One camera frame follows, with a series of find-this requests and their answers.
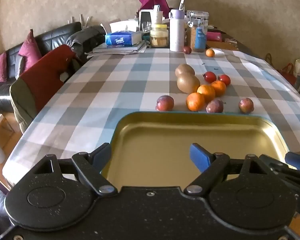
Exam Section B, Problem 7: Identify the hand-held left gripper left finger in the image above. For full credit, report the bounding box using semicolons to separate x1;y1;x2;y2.
31;142;118;197

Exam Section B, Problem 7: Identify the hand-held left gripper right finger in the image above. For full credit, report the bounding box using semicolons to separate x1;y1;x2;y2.
184;142;278;197

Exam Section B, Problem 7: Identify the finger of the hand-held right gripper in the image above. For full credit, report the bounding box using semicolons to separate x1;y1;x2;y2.
260;154;300;181
284;151;300;173

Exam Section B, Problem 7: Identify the gold metal tin tray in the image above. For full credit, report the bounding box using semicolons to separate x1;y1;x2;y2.
101;112;297;188

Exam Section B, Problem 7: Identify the purple red plum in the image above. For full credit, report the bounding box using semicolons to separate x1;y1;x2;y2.
155;95;175;112
206;99;224;114
238;98;255;114

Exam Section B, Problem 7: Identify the brown kiwi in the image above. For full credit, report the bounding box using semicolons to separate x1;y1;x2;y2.
177;74;201;93
175;64;195;78

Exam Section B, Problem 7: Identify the red tomato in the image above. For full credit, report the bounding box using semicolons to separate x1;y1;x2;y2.
217;74;231;86
203;71;217;83

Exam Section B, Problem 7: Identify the checked tablecloth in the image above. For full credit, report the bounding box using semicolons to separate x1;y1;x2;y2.
2;46;300;188

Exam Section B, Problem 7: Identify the red bag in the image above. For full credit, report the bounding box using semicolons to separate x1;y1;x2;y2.
277;63;297;85

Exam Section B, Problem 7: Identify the red chair cover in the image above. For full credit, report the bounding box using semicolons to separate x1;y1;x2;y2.
19;44;77;115

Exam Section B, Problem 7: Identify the olive green chair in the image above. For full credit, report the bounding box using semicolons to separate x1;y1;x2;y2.
9;76;38;134

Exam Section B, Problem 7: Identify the grey paperback book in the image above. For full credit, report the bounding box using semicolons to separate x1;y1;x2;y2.
92;40;147;53

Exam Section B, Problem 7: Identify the blue tissue pack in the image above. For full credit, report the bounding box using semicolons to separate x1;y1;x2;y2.
105;31;142;46

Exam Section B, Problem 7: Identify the grey puffer jacket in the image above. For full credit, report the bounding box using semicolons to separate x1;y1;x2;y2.
66;25;107;63

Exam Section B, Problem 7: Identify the pink pouch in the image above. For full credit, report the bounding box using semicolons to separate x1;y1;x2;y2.
206;31;223;42

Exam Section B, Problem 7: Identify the clip-lid glass cereal jar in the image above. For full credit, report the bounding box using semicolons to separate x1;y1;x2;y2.
186;10;210;53

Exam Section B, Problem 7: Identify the yellow-lid glass jar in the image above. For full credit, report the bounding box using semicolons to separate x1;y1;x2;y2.
150;24;169;48

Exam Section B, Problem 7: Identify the white lilac thermos bottle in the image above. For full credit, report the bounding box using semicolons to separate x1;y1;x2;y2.
169;0;188;52

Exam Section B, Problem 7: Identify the black leather sofa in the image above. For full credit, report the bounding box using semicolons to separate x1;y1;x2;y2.
0;22;83;113

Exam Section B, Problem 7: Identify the pale sticks bundle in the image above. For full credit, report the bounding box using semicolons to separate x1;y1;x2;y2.
69;15;93;27

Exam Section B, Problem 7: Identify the white tablet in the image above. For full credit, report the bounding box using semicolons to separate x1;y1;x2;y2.
139;9;153;28

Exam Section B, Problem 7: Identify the white paper cup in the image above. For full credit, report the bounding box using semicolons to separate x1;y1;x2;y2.
151;4;163;25

